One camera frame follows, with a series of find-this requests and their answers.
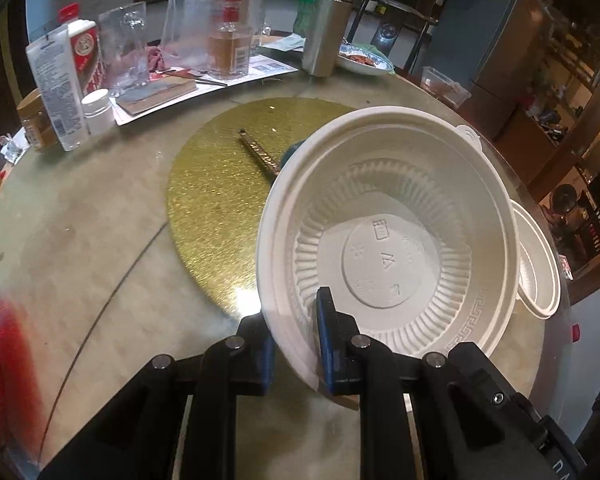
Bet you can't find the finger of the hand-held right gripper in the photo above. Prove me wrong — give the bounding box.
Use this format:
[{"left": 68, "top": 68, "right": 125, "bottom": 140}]
[{"left": 447, "top": 341, "right": 517, "bottom": 441}]

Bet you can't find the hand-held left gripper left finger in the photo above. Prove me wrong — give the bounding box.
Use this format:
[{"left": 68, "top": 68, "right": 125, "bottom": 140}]
[{"left": 37, "top": 313, "right": 277, "bottom": 480}]

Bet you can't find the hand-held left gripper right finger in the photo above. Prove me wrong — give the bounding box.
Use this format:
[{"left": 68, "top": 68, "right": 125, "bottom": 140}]
[{"left": 315, "top": 286, "right": 527, "bottom": 480}]

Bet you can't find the white disposable bowl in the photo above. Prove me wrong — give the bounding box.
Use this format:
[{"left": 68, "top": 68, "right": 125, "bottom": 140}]
[
  {"left": 452, "top": 124, "right": 483, "bottom": 153},
  {"left": 509, "top": 199, "right": 562, "bottom": 320},
  {"left": 256, "top": 106, "right": 520, "bottom": 392}
]

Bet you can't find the round gold placemat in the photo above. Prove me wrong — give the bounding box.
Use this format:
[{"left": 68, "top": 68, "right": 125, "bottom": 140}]
[{"left": 166, "top": 97, "right": 361, "bottom": 318}]

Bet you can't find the small teal object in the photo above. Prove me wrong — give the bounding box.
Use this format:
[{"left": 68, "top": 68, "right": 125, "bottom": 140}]
[{"left": 279, "top": 142, "right": 302, "bottom": 170}]

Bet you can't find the gold patterned stick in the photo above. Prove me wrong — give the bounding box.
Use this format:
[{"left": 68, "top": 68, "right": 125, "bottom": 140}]
[{"left": 237, "top": 129, "right": 281, "bottom": 177}]

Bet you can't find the printed paper sheet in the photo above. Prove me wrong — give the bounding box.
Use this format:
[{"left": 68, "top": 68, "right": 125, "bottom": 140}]
[{"left": 114, "top": 52, "right": 301, "bottom": 127}]

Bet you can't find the clear plastic food container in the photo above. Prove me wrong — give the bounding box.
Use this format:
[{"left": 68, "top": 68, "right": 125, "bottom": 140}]
[{"left": 421, "top": 66, "right": 470, "bottom": 109}]

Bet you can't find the plate with food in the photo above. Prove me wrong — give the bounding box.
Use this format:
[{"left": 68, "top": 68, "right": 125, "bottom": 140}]
[{"left": 336, "top": 43, "right": 396, "bottom": 77}]

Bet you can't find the wooden shelf unit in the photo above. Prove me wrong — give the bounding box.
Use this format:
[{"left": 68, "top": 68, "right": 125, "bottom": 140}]
[{"left": 492, "top": 0, "right": 600, "bottom": 291}]

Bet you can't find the brown hardcover book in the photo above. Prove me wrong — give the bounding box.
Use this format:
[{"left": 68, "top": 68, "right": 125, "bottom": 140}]
[{"left": 116, "top": 76, "right": 198, "bottom": 115}]

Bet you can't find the stainless steel thermos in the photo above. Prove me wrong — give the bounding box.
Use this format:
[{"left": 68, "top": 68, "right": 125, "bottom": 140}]
[{"left": 301, "top": 0, "right": 356, "bottom": 77}]

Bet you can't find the small white pill bottle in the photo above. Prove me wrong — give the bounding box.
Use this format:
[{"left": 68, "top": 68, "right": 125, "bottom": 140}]
[{"left": 81, "top": 88, "right": 116, "bottom": 136}]

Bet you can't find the black metal chair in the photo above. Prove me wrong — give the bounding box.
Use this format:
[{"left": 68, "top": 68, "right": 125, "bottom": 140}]
[{"left": 347, "top": 0, "right": 438, "bottom": 72}]

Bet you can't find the liquor bottle in clear bag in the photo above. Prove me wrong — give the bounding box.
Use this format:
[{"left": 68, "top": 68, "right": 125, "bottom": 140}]
[{"left": 160, "top": 0, "right": 266, "bottom": 78}]

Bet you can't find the grey refrigerator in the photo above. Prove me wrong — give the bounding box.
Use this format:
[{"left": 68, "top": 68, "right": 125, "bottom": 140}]
[{"left": 432, "top": 0, "right": 553, "bottom": 128}]

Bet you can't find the amber jar with gold lid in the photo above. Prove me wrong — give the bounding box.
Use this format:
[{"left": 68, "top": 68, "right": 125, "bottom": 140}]
[{"left": 16, "top": 89, "right": 61, "bottom": 153}]

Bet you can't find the clear glass mug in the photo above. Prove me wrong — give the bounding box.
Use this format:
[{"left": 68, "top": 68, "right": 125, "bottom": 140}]
[{"left": 98, "top": 2, "right": 152, "bottom": 98}]

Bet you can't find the white squeeze tube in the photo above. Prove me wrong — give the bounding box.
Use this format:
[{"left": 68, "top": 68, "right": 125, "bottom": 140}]
[{"left": 26, "top": 29, "right": 90, "bottom": 152}]

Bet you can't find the red and white box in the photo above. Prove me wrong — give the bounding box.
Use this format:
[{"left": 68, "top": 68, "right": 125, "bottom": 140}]
[{"left": 57, "top": 4, "right": 106, "bottom": 98}]

